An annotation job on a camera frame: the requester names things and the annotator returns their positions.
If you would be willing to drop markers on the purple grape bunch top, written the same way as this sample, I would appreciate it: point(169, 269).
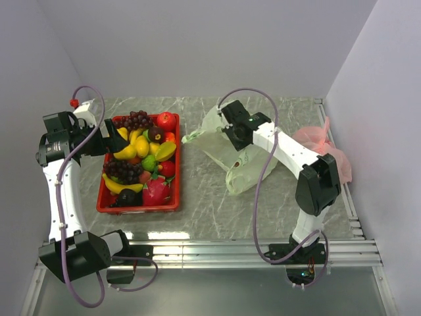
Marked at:
point(134, 121)

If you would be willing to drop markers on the red fake apple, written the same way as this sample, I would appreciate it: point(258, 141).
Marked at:
point(166, 121)

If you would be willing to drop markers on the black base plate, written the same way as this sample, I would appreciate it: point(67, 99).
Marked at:
point(305, 266)
point(122, 271)

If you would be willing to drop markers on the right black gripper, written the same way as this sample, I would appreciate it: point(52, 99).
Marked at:
point(239, 146)

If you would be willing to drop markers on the green avocado print plastic bag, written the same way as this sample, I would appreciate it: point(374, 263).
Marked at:
point(242, 167)

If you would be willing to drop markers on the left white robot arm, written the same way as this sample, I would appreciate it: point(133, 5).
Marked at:
point(72, 252)

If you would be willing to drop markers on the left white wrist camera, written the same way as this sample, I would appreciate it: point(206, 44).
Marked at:
point(88, 111)

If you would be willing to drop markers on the dark fake mangosteen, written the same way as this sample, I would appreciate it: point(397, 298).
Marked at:
point(156, 134)

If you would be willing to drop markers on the pink fake dragon fruit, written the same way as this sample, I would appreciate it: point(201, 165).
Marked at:
point(156, 192)

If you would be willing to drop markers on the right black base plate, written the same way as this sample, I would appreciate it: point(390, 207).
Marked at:
point(305, 266)

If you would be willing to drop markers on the purple grape bunch middle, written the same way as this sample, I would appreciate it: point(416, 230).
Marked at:
point(123, 172)

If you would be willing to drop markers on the pink plastic bag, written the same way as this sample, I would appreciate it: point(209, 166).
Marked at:
point(316, 139)

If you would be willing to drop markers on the red plastic crate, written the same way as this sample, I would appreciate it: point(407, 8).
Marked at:
point(145, 176)

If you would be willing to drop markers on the purple grape bunch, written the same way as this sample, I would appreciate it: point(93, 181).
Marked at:
point(123, 172)
point(134, 121)

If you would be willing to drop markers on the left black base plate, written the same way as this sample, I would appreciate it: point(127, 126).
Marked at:
point(122, 271)

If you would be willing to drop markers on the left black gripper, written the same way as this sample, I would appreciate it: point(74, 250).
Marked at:
point(114, 143)

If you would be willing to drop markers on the yellow fake lemon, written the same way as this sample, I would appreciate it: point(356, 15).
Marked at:
point(142, 146)

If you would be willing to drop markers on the aluminium rail frame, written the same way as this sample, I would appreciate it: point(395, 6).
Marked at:
point(204, 272)

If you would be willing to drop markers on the yellow fake banana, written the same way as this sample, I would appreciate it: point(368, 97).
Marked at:
point(116, 188)

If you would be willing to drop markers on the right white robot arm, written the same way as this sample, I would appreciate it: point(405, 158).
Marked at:
point(318, 184)

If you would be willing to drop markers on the dark blue grape bunch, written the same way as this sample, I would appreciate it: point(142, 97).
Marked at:
point(128, 198)

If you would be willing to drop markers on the green fake lime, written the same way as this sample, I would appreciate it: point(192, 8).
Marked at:
point(149, 163)

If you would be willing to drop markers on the yellow fake starfruit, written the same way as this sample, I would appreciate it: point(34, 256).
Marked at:
point(165, 151)

